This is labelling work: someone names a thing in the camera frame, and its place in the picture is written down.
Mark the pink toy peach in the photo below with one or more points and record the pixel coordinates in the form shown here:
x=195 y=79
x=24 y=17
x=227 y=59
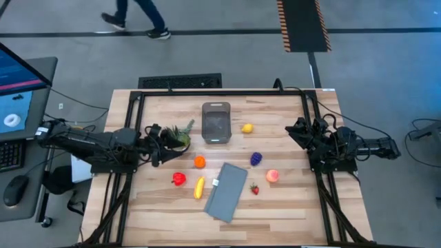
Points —
x=272 y=176

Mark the grey translucent tupperware container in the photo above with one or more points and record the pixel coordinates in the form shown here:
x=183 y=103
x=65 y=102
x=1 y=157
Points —
x=216 y=122

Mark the orange toy orange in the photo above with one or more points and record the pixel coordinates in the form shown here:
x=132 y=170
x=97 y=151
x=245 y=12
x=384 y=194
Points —
x=200 y=162

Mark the succulent plant in black pot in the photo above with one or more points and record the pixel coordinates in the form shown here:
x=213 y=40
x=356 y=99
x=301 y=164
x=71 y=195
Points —
x=184 y=137

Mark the black bag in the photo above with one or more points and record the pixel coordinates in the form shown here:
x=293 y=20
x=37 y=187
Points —
x=59 y=180

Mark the magenta toy fruit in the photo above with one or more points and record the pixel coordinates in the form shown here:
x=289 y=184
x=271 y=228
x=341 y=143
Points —
x=178 y=178

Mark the black computer mouse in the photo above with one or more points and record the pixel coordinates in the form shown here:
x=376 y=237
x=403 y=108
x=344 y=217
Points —
x=15 y=190

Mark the black mat with striped edges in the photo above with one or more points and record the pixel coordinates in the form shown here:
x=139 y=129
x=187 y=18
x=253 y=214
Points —
x=303 y=25

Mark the yellow toy banana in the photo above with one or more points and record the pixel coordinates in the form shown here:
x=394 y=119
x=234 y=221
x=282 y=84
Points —
x=199 y=187

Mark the computer monitor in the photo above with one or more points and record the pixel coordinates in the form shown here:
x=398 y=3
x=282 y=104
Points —
x=17 y=75

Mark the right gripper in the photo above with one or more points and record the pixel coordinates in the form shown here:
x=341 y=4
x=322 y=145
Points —
x=315 y=134

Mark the grey equipment leg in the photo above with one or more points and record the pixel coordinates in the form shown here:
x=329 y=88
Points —
x=429 y=130

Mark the red toy strawberry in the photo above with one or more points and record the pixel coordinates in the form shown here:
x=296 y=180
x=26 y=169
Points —
x=255 y=189

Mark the black keyboard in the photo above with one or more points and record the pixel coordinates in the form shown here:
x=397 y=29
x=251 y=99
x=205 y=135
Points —
x=10 y=155

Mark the grey folded towel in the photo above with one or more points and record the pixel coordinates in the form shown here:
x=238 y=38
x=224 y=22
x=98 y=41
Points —
x=225 y=197

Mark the person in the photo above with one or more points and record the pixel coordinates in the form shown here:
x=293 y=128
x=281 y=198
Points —
x=151 y=13

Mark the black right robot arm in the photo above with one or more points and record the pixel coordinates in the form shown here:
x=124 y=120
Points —
x=358 y=146

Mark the yellow toy lemon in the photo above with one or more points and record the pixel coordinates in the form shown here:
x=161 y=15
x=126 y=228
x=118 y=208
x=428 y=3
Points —
x=247 y=128

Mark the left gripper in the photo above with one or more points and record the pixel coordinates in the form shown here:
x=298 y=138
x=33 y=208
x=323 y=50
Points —
x=146 y=151

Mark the grey desk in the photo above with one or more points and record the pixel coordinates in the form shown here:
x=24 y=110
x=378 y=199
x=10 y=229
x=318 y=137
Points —
x=41 y=113

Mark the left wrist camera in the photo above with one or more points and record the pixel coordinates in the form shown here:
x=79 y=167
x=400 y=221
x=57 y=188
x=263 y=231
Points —
x=155 y=130

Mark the black floor vent grille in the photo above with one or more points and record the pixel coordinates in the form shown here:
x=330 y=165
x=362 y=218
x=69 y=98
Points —
x=180 y=81

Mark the black caster wheel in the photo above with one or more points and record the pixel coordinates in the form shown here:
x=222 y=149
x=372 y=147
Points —
x=46 y=222

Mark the purple toy grapes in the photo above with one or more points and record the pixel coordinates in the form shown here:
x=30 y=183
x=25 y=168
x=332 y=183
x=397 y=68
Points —
x=256 y=158

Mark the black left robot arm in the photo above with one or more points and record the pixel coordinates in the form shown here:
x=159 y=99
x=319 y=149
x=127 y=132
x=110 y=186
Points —
x=86 y=144

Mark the black metal table frame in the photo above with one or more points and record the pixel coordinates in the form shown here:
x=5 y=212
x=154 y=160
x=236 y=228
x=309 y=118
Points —
x=220 y=93

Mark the white box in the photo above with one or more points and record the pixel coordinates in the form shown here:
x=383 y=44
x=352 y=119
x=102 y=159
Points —
x=81 y=169

